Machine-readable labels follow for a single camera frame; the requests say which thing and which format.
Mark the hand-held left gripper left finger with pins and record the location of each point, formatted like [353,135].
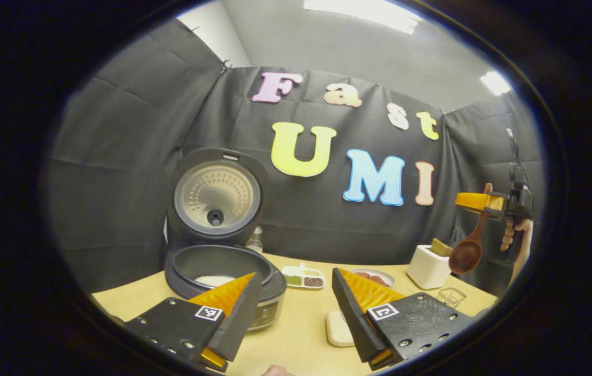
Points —
[241,318]

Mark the red meat piece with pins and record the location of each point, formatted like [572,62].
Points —
[362,275]
[378,280]

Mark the long ceiling light panel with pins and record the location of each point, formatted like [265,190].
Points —
[364,13]

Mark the small ceiling light panel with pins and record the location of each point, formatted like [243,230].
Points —
[495,83]

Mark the black backdrop cloth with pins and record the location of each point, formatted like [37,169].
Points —
[118,183]

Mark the white rice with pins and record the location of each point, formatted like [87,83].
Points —
[214,280]

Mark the brown bread slice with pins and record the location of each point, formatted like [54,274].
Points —
[441,247]

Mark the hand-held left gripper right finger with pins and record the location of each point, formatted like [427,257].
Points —
[353,318]

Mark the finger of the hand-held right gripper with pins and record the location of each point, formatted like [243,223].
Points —
[471,201]

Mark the brown wooden spoon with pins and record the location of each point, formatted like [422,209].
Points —
[465,256]

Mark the small glass bottle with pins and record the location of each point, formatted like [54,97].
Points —
[255,241]

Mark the cream rectangular container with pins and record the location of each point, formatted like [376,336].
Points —
[338,329]

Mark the white toaster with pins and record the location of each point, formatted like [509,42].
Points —
[424,269]

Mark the white round plate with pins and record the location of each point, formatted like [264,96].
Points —
[387,277]

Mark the white divided bean dish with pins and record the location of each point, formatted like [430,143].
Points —
[304,279]

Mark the black silver rice cooker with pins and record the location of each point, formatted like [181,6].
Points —
[217,196]

